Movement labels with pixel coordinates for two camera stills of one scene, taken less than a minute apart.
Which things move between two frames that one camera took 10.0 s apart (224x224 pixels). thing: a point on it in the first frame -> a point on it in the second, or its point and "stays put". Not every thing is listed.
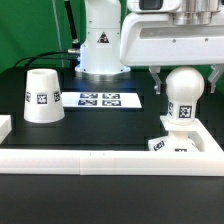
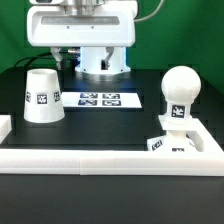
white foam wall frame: x=208 y=162 stays put
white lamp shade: x=43 y=99 stays put
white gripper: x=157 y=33 -> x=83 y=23
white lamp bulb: x=184 y=86 stays put
